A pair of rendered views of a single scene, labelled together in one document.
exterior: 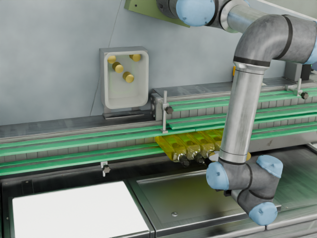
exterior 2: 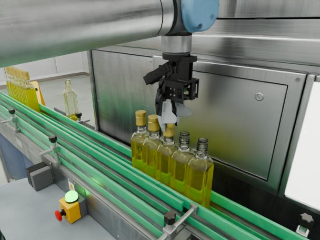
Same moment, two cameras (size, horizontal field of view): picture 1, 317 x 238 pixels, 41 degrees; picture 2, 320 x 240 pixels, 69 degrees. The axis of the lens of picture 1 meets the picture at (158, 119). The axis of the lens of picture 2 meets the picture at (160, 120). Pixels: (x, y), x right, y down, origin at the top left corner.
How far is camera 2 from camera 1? 99 cm
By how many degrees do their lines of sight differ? 37
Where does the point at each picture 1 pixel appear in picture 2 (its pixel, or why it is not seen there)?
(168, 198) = (248, 128)
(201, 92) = (120, 219)
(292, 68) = (39, 179)
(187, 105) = (144, 212)
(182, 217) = (254, 85)
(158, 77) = not seen: outside the picture
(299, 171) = (117, 103)
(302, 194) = (131, 73)
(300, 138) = not seen: hidden behind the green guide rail
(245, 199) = not seen: hidden behind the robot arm
